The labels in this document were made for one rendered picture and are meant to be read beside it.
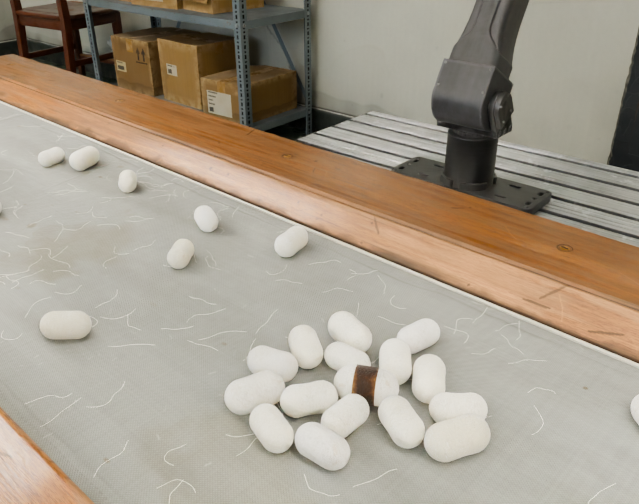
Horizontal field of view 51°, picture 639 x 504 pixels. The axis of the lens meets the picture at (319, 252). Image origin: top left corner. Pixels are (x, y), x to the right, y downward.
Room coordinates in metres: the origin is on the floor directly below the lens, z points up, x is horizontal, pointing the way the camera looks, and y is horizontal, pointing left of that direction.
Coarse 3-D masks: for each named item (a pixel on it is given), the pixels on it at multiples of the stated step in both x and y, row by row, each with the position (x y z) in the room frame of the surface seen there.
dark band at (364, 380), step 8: (360, 368) 0.31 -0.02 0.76; (368, 368) 0.31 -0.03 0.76; (376, 368) 0.31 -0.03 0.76; (360, 376) 0.30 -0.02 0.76; (368, 376) 0.30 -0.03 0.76; (376, 376) 0.30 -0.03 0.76; (352, 384) 0.30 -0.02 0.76; (360, 384) 0.30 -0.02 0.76; (368, 384) 0.30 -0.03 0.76; (352, 392) 0.30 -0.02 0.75; (360, 392) 0.30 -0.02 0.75; (368, 392) 0.30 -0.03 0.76; (368, 400) 0.29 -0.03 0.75
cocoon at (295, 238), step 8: (288, 232) 0.49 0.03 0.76; (296, 232) 0.49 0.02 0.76; (304, 232) 0.50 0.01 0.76; (280, 240) 0.48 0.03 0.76; (288, 240) 0.48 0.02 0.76; (296, 240) 0.48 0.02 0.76; (304, 240) 0.49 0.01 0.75; (280, 248) 0.48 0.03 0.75; (288, 248) 0.48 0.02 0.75; (296, 248) 0.48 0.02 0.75; (288, 256) 0.48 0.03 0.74
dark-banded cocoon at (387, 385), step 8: (344, 368) 0.31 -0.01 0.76; (352, 368) 0.31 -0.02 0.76; (336, 376) 0.31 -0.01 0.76; (344, 376) 0.30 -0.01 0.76; (352, 376) 0.30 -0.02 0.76; (384, 376) 0.30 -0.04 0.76; (392, 376) 0.30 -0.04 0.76; (336, 384) 0.30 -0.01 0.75; (344, 384) 0.30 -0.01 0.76; (376, 384) 0.30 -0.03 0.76; (384, 384) 0.30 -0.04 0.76; (392, 384) 0.30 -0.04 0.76; (344, 392) 0.30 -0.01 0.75; (376, 392) 0.30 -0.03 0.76; (384, 392) 0.29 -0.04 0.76; (392, 392) 0.30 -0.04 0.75; (376, 400) 0.29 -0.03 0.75
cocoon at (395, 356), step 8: (384, 344) 0.34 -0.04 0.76; (392, 344) 0.33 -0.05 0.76; (400, 344) 0.34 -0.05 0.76; (384, 352) 0.33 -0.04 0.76; (392, 352) 0.33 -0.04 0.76; (400, 352) 0.33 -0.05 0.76; (408, 352) 0.33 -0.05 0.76; (384, 360) 0.32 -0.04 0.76; (392, 360) 0.32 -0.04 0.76; (400, 360) 0.32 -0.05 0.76; (408, 360) 0.32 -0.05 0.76; (384, 368) 0.32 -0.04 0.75; (392, 368) 0.32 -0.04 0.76; (400, 368) 0.32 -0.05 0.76; (408, 368) 0.32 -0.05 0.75; (400, 376) 0.31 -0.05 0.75; (408, 376) 0.32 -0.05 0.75; (400, 384) 0.32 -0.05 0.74
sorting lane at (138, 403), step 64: (0, 128) 0.83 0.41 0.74; (64, 128) 0.83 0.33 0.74; (0, 192) 0.62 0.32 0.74; (64, 192) 0.62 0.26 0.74; (192, 192) 0.62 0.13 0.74; (0, 256) 0.49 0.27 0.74; (64, 256) 0.49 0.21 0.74; (128, 256) 0.49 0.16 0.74; (192, 256) 0.49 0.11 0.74; (256, 256) 0.48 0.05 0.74; (320, 256) 0.48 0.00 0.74; (0, 320) 0.39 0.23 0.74; (128, 320) 0.39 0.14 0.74; (192, 320) 0.39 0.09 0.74; (256, 320) 0.39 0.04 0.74; (320, 320) 0.39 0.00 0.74; (384, 320) 0.39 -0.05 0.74; (448, 320) 0.39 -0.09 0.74; (512, 320) 0.39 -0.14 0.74; (0, 384) 0.32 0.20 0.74; (64, 384) 0.32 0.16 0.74; (128, 384) 0.32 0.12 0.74; (192, 384) 0.32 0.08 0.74; (448, 384) 0.32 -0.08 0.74; (512, 384) 0.32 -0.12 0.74; (576, 384) 0.32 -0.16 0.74; (64, 448) 0.27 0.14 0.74; (128, 448) 0.27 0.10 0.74; (192, 448) 0.27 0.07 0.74; (256, 448) 0.27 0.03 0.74; (384, 448) 0.27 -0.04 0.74; (512, 448) 0.27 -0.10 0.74; (576, 448) 0.27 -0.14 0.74
